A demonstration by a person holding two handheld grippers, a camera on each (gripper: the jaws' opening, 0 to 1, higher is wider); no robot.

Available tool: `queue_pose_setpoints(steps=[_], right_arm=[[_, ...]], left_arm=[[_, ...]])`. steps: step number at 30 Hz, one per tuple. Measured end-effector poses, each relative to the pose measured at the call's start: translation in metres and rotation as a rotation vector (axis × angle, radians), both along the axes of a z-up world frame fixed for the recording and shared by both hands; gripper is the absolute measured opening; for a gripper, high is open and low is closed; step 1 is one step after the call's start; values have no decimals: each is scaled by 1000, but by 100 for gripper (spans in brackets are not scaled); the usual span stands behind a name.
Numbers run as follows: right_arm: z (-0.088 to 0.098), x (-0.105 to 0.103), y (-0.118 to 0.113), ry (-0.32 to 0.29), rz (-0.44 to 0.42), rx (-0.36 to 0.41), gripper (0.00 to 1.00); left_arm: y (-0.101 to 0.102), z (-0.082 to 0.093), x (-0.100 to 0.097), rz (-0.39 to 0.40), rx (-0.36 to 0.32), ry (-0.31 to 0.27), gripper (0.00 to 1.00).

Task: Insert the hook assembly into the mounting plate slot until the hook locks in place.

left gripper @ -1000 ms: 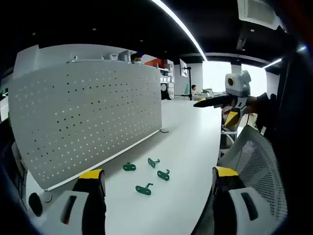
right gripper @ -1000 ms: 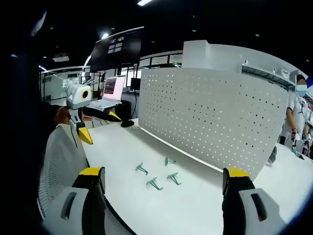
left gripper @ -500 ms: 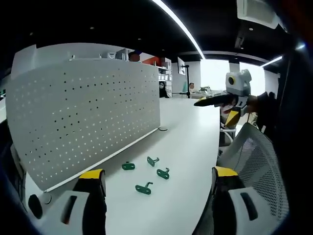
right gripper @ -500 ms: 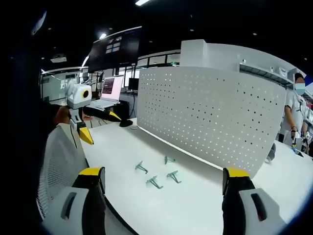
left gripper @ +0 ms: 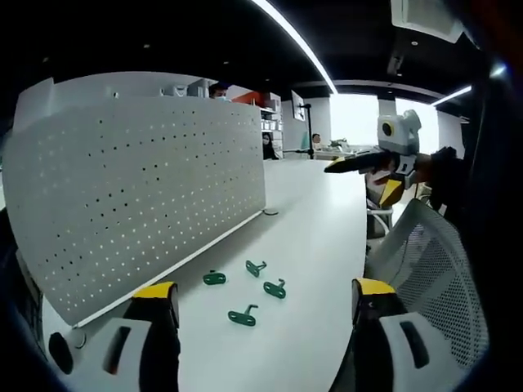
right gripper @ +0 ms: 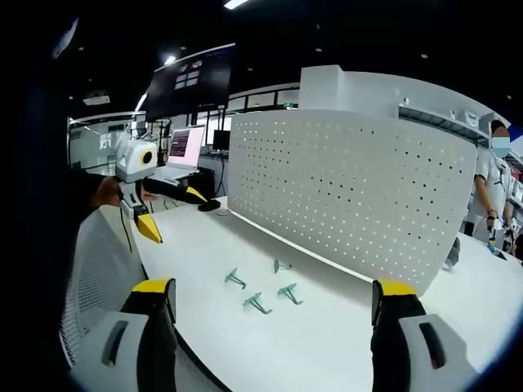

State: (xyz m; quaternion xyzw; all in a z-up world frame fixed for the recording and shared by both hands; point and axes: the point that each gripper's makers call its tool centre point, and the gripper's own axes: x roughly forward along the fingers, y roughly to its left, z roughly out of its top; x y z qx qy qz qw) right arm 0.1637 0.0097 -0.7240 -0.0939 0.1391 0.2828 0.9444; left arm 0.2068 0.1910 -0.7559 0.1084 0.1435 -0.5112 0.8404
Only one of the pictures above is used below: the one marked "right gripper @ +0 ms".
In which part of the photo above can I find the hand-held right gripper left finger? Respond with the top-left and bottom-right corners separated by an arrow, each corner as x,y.
67,278 -> 177,392

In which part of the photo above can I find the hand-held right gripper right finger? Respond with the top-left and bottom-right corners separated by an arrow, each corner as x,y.
370,277 -> 480,392

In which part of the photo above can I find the white perforated mounting plate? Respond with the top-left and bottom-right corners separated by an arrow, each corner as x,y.
227,109 -> 479,297

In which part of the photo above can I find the dark plate foot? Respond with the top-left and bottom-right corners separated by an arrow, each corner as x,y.
442,236 -> 463,271

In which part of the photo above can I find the person's left hand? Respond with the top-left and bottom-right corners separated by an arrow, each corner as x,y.
94,176 -> 123,207

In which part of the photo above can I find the open white laptop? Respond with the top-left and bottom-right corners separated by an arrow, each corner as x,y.
151,126 -> 206,184

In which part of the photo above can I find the white mesh chair back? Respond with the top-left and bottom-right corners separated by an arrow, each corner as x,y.
59,205 -> 230,392

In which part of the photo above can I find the small black monitor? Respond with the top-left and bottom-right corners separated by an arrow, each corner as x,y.
212,129 -> 232,151

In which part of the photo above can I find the ceiling air conditioner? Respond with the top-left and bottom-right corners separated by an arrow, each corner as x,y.
82,91 -> 112,106

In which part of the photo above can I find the large dark overhead screen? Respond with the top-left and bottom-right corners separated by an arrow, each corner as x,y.
144,42 -> 238,123

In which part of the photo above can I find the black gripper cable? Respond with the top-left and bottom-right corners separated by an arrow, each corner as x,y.
119,203 -> 134,253

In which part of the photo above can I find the grey wall shelf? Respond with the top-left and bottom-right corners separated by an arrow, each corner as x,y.
397,104 -> 491,142

